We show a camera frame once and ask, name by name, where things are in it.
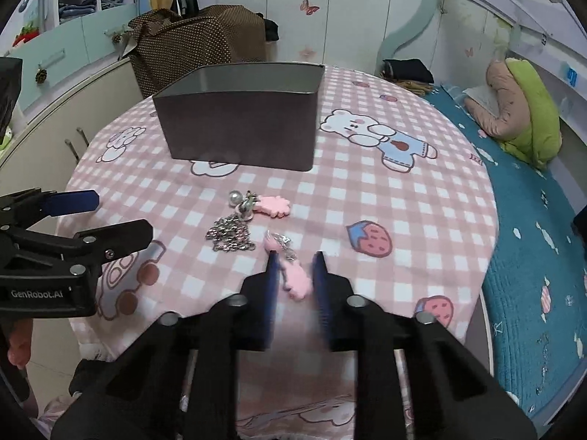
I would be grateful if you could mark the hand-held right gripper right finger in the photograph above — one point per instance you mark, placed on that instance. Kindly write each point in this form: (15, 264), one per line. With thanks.
(321, 293)

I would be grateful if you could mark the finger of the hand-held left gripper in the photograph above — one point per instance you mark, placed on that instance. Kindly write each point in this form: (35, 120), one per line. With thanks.
(73, 201)
(114, 238)

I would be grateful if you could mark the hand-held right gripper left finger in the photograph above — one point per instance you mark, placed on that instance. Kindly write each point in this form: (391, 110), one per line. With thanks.
(273, 293)

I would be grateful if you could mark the grey metal tin box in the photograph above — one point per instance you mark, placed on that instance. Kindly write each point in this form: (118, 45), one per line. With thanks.
(238, 133)

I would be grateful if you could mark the person's left hand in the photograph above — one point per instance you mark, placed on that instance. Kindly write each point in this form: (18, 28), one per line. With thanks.
(18, 343)

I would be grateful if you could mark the beige cabinet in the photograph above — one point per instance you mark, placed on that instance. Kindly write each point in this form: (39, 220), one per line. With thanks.
(55, 123)

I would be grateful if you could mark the silver bell charm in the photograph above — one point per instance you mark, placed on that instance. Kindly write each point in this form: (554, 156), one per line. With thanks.
(235, 198)

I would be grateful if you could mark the pink checkered cartoon tablecloth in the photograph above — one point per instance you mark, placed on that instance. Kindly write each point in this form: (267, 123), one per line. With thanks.
(390, 201)

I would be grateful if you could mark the black boxy object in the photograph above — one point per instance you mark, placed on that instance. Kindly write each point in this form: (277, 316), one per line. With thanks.
(10, 87)

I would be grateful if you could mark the pinecone ornament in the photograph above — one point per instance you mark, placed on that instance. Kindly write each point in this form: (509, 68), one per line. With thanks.
(41, 74)
(117, 36)

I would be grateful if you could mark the mint green drawer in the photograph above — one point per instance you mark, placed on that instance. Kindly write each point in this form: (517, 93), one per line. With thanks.
(59, 55)
(114, 18)

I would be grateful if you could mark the red green decoration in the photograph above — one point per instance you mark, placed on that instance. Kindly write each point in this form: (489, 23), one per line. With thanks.
(25, 32)

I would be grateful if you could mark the folded blue jeans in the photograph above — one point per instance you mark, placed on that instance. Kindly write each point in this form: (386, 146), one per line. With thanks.
(75, 9)

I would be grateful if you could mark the brown polka-dot cloth cover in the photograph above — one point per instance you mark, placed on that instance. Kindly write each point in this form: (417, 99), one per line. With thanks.
(192, 41)

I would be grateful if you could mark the blue candy print bedsheet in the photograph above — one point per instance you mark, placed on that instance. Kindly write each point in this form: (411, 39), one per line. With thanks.
(527, 238)

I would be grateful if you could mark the yellow folded garment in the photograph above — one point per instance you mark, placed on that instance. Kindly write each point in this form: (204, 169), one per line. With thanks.
(412, 88)

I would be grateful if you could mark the dark folded garment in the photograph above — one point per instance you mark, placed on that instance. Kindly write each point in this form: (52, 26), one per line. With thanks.
(410, 69)

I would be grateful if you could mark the white cloth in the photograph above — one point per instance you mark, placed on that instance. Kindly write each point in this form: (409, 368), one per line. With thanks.
(481, 97)

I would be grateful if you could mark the black garment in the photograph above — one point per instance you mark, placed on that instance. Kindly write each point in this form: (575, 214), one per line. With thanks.
(271, 30)

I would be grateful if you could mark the dark cloth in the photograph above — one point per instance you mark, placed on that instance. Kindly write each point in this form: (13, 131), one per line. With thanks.
(581, 224)

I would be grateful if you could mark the pink green plush pillow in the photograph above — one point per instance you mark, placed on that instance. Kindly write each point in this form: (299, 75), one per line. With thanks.
(518, 101)

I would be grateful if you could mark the blue label sticker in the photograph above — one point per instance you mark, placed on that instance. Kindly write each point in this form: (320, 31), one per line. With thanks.
(571, 75)

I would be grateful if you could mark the mint green bunk bed frame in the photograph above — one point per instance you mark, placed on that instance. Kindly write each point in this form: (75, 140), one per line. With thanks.
(412, 27)

